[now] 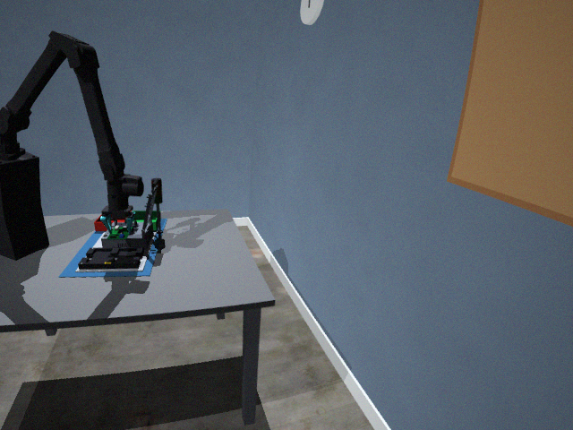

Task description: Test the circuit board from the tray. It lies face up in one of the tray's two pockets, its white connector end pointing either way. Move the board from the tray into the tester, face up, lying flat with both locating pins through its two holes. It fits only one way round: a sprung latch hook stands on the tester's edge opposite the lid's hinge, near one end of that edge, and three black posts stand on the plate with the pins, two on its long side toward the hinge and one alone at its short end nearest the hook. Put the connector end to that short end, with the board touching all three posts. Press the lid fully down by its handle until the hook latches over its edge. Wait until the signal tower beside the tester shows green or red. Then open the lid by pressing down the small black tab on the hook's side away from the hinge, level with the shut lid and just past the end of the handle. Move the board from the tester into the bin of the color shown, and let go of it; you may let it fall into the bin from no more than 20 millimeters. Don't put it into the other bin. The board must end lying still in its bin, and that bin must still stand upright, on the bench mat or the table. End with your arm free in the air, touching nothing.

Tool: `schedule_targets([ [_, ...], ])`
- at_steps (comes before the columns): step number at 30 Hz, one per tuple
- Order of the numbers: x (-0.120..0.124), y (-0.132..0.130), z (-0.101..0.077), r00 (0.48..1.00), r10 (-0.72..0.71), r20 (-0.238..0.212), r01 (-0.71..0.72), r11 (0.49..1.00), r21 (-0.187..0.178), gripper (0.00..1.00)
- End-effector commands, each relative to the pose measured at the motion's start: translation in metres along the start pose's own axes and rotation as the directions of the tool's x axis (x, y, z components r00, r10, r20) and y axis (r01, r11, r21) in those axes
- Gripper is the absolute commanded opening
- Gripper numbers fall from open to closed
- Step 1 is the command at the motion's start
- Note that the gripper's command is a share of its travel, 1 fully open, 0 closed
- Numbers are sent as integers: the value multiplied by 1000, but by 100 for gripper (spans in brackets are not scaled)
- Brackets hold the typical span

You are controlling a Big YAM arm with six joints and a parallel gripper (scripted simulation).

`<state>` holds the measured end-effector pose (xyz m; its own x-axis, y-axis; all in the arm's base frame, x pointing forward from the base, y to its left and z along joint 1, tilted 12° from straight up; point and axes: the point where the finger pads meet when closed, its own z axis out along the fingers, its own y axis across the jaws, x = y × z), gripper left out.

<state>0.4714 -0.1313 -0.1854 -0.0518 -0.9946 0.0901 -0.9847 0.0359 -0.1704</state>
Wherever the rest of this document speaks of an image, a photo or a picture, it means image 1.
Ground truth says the red bin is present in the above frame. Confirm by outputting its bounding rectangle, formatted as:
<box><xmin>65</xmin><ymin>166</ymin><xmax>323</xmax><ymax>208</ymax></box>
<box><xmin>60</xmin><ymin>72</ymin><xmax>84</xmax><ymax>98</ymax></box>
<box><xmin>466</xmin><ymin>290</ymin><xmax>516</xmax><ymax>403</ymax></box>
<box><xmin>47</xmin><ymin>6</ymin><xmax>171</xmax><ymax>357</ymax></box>
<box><xmin>94</xmin><ymin>214</ymin><xmax>124</xmax><ymax>231</ymax></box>

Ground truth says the green circuit board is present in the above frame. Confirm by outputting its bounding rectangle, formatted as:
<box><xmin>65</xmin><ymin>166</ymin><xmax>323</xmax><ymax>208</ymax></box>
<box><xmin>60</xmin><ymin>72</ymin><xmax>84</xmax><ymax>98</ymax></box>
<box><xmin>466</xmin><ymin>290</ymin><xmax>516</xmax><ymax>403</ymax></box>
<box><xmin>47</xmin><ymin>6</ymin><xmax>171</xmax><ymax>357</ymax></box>
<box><xmin>107</xmin><ymin>226</ymin><xmax>129</xmax><ymax>239</ymax></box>

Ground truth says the green bin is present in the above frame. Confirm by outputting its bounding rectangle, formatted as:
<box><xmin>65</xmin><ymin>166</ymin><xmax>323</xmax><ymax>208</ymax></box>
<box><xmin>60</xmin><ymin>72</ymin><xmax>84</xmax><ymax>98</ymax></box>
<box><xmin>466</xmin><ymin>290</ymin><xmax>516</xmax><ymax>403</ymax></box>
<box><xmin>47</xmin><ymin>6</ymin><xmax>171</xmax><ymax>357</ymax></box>
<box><xmin>133</xmin><ymin>211</ymin><xmax>158</xmax><ymax>231</ymax></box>

